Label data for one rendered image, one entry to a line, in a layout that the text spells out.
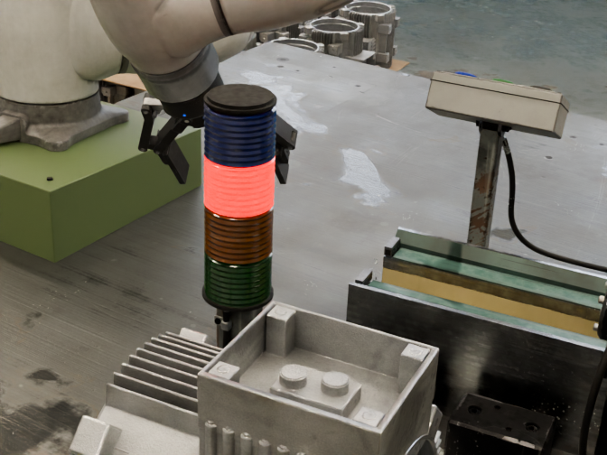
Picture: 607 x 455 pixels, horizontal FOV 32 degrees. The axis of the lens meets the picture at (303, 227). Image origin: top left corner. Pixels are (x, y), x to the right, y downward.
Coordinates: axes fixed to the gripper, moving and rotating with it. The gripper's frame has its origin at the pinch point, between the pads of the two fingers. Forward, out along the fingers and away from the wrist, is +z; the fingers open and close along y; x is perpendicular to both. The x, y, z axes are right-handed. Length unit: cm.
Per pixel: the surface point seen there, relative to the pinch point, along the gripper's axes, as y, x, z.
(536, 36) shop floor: -22, -278, 320
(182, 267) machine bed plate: 9.4, 8.0, 12.4
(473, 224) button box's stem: -29.5, -1.4, 16.3
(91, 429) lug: -13, 50, -50
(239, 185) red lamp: -16.2, 26.1, -39.3
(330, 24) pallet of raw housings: 36, -153, 155
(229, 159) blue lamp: -16, 25, -41
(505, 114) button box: -34.1, -9.2, 1.7
